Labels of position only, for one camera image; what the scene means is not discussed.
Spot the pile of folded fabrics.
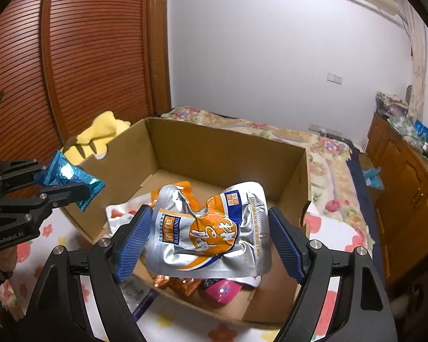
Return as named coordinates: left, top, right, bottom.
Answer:
left=375, top=92, right=409, bottom=118

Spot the blue box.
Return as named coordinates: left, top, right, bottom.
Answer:
left=414, top=119, right=428, bottom=142

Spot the green patterned cloth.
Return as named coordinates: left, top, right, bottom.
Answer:
left=389, top=116, right=419, bottom=139

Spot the pink snack packet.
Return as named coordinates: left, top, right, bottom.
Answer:
left=200, top=278, right=244, bottom=308

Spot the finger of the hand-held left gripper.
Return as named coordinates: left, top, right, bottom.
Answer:
left=0, top=182, right=93, bottom=257
left=0, top=158, right=50, bottom=200

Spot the blue cloth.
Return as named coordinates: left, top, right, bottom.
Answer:
left=364, top=167, right=384, bottom=189

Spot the wooden cabinet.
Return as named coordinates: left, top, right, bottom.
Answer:
left=366, top=112, right=428, bottom=293

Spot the wooden slatted wardrobe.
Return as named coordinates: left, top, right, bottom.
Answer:
left=0, top=0, right=172, bottom=172

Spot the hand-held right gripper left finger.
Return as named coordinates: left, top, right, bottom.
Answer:
left=21, top=204, right=155, bottom=342

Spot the teal foil snack packet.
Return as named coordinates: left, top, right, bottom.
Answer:
left=36, top=150, right=106, bottom=211

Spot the yellow plush toy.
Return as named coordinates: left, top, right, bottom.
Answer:
left=63, top=111, right=132, bottom=160

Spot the silver and orange snack packet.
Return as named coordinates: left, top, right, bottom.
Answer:
left=144, top=181, right=273, bottom=281

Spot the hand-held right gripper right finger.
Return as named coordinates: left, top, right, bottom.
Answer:
left=267, top=207, right=400, bottom=342

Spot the brown cardboard box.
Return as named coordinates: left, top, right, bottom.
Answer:
left=59, top=116, right=312, bottom=330

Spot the orange and white snack packet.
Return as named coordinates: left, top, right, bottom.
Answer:
left=105, top=182, right=193, bottom=237

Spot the floral curtain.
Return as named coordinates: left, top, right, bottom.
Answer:
left=401, top=3, right=428, bottom=125

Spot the small orange foil packet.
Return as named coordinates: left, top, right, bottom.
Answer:
left=153, top=274, right=205, bottom=297

